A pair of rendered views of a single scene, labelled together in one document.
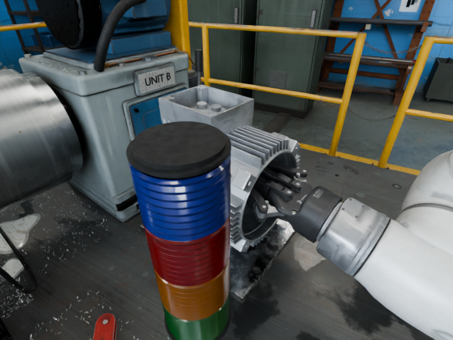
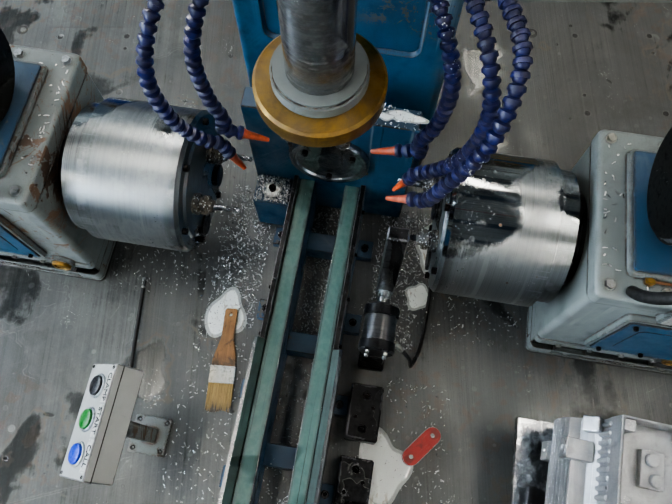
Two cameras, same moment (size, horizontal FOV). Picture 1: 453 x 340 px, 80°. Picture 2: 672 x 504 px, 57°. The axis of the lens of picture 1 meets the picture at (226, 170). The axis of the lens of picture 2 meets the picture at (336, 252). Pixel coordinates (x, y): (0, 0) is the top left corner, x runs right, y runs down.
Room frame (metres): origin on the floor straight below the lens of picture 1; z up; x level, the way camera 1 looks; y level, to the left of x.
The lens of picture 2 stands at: (0.04, 0.22, 2.01)
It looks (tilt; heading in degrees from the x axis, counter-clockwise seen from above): 69 degrees down; 62
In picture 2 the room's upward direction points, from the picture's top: straight up
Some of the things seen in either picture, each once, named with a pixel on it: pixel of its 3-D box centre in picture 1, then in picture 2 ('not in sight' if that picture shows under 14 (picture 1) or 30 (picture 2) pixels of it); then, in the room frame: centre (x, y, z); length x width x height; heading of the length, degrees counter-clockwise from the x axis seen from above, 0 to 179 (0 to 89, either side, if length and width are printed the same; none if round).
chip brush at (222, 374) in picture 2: not in sight; (224, 359); (-0.04, 0.52, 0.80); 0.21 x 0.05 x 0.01; 57
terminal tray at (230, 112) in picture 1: (206, 119); (645, 468); (0.42, 0.03, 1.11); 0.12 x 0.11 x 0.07; 49
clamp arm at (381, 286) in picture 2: not in sight; (390, 266); (0.26, 0.45, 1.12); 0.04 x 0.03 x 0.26; 52
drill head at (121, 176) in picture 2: not in sight; (123, 170); (-0.05, 0.86, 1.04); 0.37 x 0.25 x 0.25; 142
